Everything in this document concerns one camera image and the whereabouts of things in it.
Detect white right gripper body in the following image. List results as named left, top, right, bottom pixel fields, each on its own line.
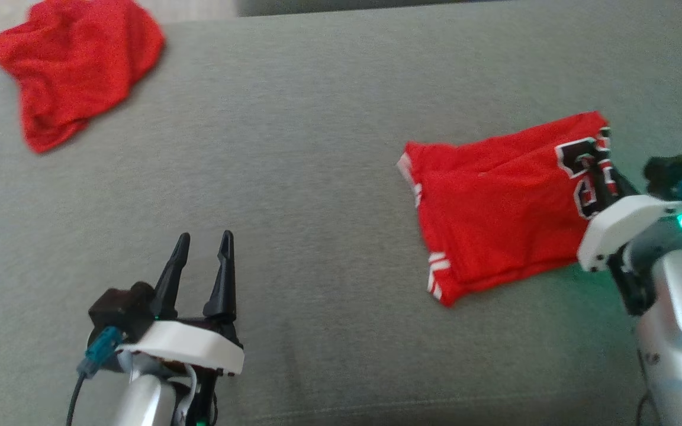
left=576, top=193, right=682, bottom=315

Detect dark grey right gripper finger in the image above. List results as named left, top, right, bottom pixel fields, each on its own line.
left=611, top=166, right=642, bottom=202
left=592, top=155, right=614, bottom=209

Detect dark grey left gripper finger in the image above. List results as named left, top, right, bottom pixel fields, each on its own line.
left=150, top=232, right=191, bottom=321
left=202, top=230, right=237, bottom=324

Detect red jersey with white trim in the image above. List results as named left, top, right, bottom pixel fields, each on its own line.
left=397, top=111, right=635, bottom=308

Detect red mesh shorts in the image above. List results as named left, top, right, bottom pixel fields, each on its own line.
left=0, top=0, right=166, bottom=154

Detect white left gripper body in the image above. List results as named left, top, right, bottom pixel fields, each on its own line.
left=114, top=315, right=245, bottom=377

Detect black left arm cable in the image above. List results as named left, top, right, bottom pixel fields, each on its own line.
left=65, top=326, right=124, bottom=426

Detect grey fabric sofa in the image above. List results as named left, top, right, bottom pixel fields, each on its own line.
left=0, top=0, right=682, bottom=426

